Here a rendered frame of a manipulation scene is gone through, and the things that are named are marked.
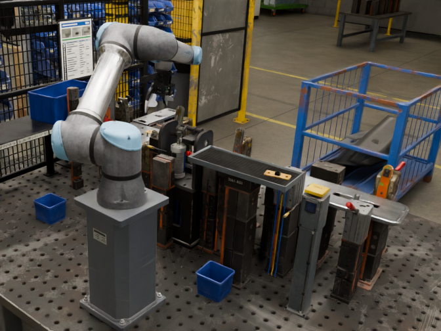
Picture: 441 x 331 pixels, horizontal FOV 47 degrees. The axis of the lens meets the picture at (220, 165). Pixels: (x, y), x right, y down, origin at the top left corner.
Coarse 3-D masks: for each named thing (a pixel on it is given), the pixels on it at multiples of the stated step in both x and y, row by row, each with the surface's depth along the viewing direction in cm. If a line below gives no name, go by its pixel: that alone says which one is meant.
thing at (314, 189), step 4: (312, 184) 160; (316, 184) 161; (308, 188) 157; (312, 188) 157; (316, 188) 157; (320, 188) 158; (324, 188) 158; (328, 188) 158; (308, 192) 156; (312, 192) 156; (316, 192) 155; (320, 192) 155; (324, 192) 155; (320, 196) 155
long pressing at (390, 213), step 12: (144, 132) 240; (312, 180) 202; (336, 192) 194; (348, 192) 194; (360, 192) 194; (336, 204) 183; (384, 204) 186; (396, 204) 187; (372, 216) 177; (384, 216) 178; (396, 216) 179
